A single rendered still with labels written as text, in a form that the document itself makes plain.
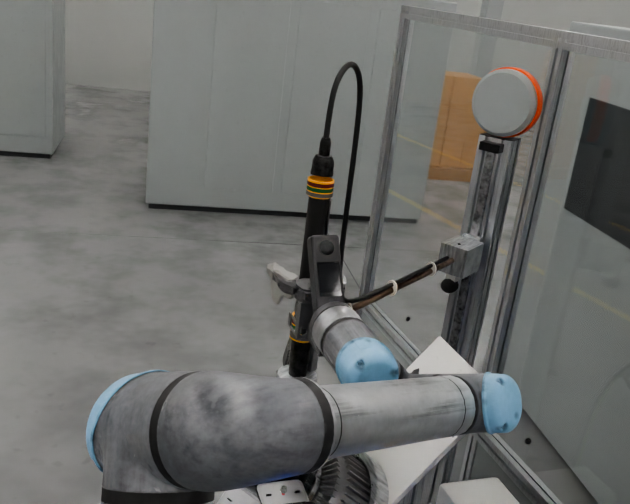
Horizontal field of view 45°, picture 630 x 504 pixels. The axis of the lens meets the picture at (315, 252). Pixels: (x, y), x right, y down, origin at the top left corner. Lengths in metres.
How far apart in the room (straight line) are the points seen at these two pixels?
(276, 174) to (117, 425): 6.18
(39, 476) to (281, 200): 4.13
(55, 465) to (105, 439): 2.76
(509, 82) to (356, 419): 1.15
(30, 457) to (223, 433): 2.96
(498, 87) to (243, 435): 1.26
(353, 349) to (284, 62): 5.82
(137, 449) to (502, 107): 1.26
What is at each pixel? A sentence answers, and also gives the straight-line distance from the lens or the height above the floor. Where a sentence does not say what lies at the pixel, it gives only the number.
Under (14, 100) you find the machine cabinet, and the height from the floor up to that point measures 0.59.
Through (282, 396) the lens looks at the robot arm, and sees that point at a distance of 0.73.
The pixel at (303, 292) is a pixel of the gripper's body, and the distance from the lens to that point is 1.16.
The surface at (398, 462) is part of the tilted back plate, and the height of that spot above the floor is 1.17.
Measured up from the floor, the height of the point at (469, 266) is 1.51.
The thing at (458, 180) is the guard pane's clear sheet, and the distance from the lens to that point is 2.25.
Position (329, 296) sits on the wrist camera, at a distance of 1.13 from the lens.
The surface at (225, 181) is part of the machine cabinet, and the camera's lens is 6.89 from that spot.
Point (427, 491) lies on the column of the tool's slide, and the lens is 2.20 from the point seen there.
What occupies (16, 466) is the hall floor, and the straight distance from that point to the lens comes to 3.60.
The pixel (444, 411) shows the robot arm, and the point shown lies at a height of 1.64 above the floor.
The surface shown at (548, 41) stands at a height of 2.02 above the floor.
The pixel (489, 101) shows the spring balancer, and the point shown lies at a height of 1.88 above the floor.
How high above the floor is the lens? 2.09
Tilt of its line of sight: 20 degrees down
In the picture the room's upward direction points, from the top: 7 degrees clockwise
